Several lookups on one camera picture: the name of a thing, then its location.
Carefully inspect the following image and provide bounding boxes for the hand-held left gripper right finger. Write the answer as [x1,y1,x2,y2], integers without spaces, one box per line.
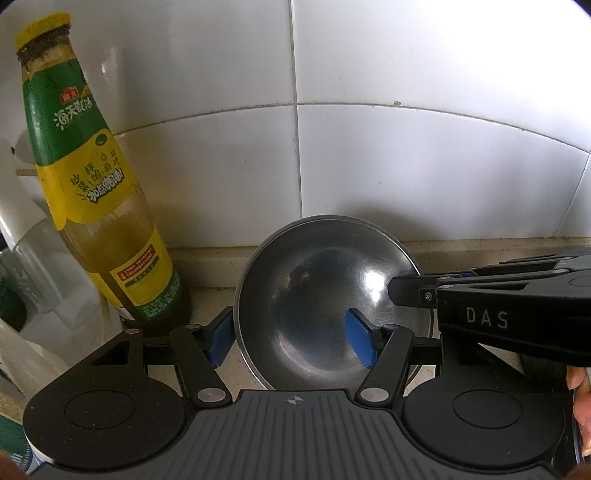
[345,308,523,405]

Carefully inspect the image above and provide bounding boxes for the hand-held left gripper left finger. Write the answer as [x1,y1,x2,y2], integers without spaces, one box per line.
[90,306,234,408]

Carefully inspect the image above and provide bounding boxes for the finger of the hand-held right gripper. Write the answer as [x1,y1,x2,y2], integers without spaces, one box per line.
[388,265,571,306]
[471,252,591,277]

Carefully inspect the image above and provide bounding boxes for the person's right hand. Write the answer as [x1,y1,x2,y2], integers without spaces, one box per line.
[566,366,591,457]

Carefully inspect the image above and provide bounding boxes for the white two-tier rotating rack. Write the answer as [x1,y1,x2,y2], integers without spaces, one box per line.
[0,137,126,403]

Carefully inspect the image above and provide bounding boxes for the yellow green label sauce bottle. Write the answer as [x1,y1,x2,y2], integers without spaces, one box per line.
[14,13,193,336]

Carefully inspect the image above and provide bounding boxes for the green printed container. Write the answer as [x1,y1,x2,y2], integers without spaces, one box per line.
[0,406,34,476]

